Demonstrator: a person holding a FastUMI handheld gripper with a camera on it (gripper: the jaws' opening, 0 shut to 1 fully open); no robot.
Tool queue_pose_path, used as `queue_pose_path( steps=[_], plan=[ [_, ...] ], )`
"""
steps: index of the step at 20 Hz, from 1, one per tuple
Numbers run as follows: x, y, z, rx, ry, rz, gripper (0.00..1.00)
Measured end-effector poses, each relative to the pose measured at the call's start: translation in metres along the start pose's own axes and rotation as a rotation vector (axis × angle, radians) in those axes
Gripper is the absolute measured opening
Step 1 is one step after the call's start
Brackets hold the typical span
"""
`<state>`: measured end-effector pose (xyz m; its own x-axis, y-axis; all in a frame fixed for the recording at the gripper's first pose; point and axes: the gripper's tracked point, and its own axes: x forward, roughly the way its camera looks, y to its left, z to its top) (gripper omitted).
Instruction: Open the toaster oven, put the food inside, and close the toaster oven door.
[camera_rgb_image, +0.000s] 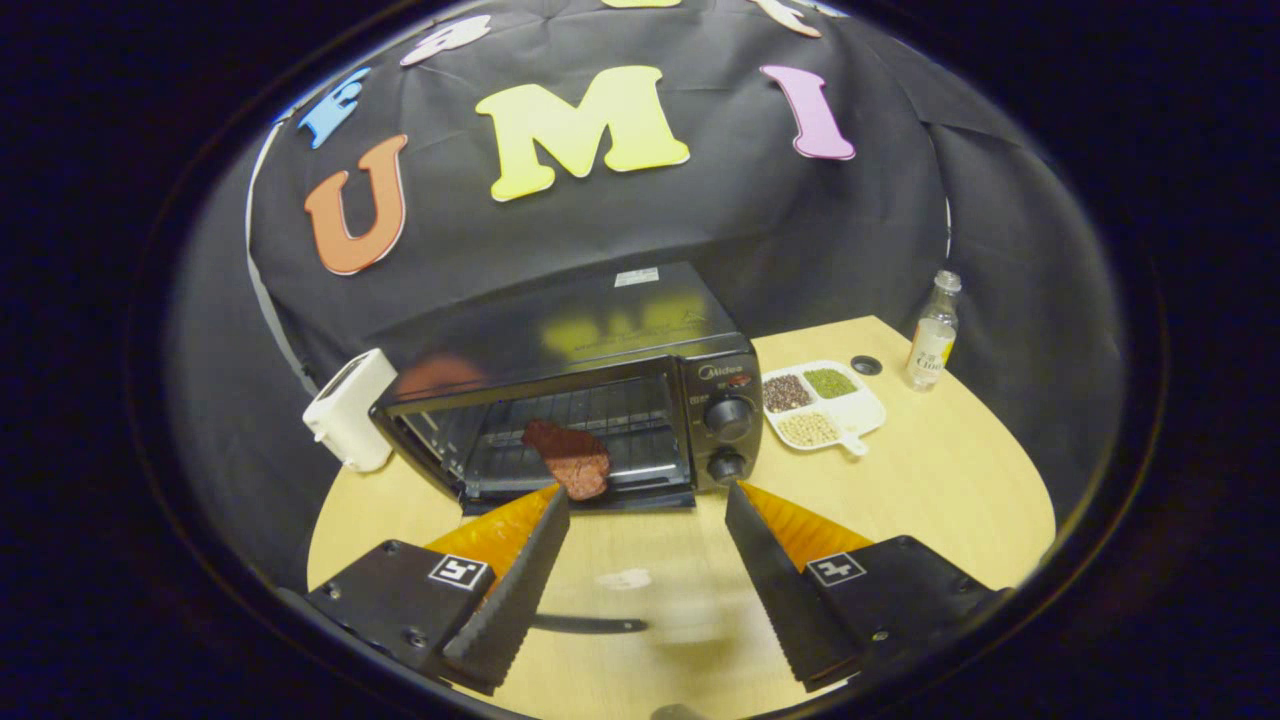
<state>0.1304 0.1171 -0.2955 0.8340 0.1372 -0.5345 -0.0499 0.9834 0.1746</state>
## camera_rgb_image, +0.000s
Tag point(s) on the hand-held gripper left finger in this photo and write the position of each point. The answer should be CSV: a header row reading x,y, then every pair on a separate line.
x,y
520,600

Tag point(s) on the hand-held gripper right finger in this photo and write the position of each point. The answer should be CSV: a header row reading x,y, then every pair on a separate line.
x,y
775,600

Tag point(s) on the small black round cap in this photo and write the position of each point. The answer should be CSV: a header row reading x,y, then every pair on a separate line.
x,y
867,365

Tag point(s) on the red raw meat steak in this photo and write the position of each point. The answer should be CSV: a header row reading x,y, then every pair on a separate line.
x,y
575,460

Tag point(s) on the white divided dish of beans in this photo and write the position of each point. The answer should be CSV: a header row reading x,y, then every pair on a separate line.
x,y
858,412

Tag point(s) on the white pop-up toaster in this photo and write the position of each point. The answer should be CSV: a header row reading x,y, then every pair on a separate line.
x,y
350,410

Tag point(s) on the small clear glass bottle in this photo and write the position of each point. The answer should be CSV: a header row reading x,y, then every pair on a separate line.
x,y
932,345

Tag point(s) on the black toaster oven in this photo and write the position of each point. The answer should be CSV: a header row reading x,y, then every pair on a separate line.
x,y
600,320

